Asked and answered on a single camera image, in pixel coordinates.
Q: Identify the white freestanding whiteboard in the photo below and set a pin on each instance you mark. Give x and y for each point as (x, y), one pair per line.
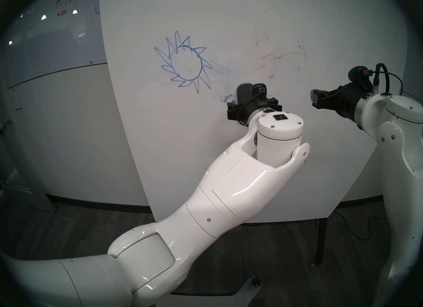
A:
(185, 138)

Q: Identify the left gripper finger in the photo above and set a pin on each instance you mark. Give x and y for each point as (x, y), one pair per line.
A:
(235, 113)
(276, 104)

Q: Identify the dark grey whiteboard eraser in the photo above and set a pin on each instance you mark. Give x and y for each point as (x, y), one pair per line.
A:
(244, 93)

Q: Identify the black whiteboard stand leg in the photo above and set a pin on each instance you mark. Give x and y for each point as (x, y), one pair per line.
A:
(320, 243)

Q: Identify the grey metal door frame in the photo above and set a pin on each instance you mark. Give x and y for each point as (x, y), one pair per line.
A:
(31, 180)

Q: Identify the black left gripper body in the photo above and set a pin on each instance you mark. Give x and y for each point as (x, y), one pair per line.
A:
(259, 106)

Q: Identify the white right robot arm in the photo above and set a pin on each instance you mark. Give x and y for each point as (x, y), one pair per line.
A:
(396, 164)

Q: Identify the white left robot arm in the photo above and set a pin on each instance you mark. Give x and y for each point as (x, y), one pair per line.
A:
(231, 184)

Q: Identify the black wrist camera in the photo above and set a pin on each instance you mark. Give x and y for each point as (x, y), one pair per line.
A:
(360, 73)
(259, 90)

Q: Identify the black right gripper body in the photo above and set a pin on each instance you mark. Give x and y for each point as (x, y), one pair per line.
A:
(348, 100)

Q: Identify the black levelling foot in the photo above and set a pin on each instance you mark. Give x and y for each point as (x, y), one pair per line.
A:
(255, 281)

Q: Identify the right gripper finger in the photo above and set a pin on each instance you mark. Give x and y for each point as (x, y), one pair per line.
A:
(325, 101)
(330, 92)

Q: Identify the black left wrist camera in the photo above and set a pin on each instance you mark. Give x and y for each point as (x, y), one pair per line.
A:
(259, 90)

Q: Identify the glass wall board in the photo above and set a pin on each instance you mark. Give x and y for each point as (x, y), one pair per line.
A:
(49, 45)

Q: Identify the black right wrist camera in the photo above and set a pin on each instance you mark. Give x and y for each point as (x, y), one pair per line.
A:
(360, 73)

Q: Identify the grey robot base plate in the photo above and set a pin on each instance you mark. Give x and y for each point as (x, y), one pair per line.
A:
(248, 294)

